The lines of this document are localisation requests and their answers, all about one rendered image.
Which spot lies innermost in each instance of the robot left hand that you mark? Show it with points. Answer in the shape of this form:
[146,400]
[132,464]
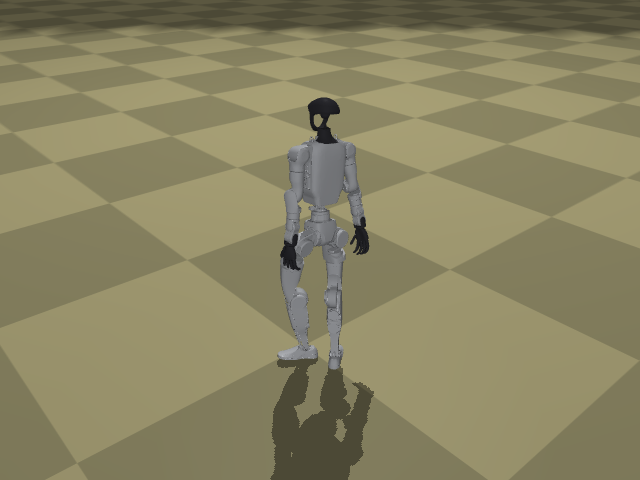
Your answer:
[289,254]

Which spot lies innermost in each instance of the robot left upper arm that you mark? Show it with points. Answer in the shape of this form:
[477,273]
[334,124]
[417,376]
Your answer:
[298,156]

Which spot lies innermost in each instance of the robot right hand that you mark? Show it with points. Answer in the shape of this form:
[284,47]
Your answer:
[361,237]

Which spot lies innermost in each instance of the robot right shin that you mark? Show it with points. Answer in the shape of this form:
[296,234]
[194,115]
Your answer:
[334,323]

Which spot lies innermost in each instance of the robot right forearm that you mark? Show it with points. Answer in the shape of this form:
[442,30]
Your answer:
[357,210]

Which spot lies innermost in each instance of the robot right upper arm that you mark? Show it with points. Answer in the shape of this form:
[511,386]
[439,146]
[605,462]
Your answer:
[350,184]

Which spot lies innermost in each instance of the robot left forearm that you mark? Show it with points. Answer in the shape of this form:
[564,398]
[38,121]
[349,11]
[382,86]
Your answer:
[293,210]

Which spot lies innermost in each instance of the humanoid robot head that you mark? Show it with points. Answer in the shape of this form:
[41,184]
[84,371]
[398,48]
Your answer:
[325,107]

